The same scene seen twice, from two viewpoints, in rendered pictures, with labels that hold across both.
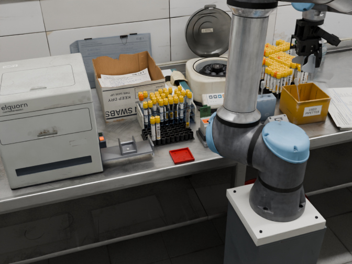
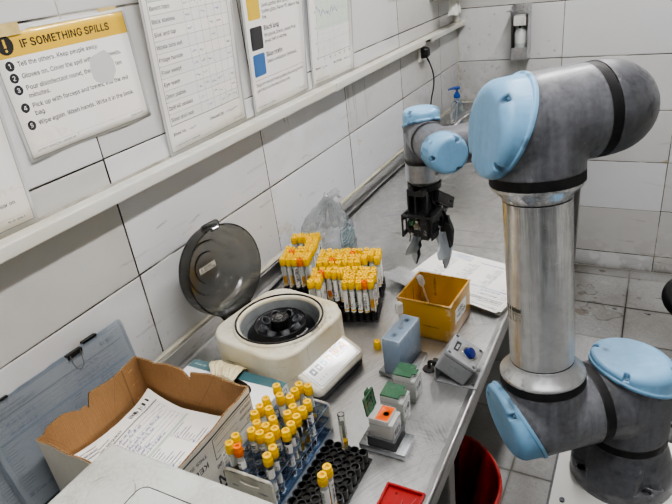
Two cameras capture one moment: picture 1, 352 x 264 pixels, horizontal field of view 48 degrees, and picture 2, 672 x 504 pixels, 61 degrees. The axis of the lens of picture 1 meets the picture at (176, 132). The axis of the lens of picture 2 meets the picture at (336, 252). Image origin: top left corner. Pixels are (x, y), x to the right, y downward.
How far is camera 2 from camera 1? 0.77 m
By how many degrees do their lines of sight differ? 38
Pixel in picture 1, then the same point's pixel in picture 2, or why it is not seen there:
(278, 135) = (637, 366)
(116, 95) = not seen: hidden behind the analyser
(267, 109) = (415, 341)
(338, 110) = not seen: hidden behind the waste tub
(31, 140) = not seen: outside the picture
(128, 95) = (204, 464)
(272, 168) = (652, 423)
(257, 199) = (629, 485)
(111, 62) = (78, 419)
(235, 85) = (558, 325)
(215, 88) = (312, 354)
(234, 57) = (549, 279)
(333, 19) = (327, 179)
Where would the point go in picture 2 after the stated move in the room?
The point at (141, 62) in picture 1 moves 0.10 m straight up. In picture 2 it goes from (131, 383) to (117, 342)
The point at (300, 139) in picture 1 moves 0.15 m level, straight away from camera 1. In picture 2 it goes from (657, 354) to (576, 308)
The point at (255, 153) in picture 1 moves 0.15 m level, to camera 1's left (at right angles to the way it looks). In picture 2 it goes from (621, 415) to (575, 486)
